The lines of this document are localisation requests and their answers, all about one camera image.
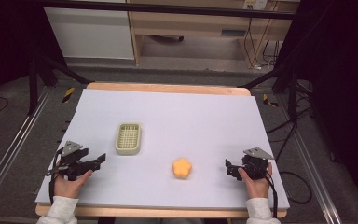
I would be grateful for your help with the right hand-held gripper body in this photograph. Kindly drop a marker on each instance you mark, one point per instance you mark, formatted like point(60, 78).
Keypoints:
point(256, 165)

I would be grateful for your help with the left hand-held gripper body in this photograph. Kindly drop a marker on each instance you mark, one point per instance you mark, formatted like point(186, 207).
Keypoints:
point(71, 161)

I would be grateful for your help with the person's right hand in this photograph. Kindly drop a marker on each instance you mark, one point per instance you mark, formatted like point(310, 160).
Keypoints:
point(258, 188)

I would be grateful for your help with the person's left hand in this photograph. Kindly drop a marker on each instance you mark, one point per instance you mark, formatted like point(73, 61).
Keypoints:
point(68, 186)

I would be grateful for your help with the pale green plastic basket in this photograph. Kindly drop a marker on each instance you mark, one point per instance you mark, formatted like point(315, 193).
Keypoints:
point(128, 138)

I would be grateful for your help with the orange flower-shaped sponge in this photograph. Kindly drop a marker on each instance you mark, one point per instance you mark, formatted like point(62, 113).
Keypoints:
point(181, 168)

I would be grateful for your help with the white foam mat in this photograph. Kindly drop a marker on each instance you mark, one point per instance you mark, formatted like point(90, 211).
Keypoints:
point(180, 130)

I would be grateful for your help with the yellow black floor tape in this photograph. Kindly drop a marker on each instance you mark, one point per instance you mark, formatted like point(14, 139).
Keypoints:
point(269, 101)
point(69, 94)

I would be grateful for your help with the black metal stand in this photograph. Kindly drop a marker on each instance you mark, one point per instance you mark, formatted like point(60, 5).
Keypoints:
point(33, 84)
point(292, 90)

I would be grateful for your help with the wooden table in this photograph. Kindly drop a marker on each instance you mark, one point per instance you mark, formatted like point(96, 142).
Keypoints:
point(167, 88)

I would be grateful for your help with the white cabinet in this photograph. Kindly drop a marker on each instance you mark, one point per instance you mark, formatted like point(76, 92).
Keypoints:
point(90, 34)

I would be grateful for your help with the dark curtain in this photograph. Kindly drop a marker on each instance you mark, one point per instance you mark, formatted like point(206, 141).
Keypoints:
point(345, 77)
point(6, 40)

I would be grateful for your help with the light wooden desk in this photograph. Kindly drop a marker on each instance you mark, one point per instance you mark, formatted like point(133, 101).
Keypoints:
point(192, 25)

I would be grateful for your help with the white power strip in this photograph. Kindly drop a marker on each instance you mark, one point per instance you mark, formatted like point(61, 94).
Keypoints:
point(254, 3)

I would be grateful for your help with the black metal crossbar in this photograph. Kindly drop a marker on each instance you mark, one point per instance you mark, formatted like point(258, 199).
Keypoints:
point(167, 8)

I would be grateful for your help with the metal floor rail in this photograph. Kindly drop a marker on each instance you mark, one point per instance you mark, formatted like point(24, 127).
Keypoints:
point(15, 140)
point(310, 161)

